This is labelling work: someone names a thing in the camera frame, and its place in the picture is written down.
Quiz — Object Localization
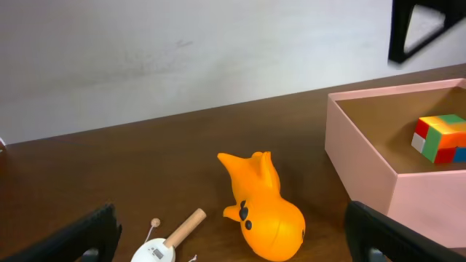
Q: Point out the pink cardboard box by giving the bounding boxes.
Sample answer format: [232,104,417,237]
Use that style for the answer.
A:
[325,79,465,248]

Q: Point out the orange rubber animal toy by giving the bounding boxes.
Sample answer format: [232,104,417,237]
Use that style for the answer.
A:
[218,151,306,261]

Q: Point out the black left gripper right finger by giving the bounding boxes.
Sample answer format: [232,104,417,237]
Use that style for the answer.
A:
[344,201,465,262]

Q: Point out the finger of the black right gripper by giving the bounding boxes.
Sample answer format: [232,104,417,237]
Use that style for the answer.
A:
[388,0,465,64]

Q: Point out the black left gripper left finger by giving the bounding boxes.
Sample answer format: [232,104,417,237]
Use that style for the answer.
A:
[3,204,122,262]

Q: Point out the multicoloured puzzle cube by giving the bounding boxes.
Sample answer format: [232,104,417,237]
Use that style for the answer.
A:
[411,114,465,164]

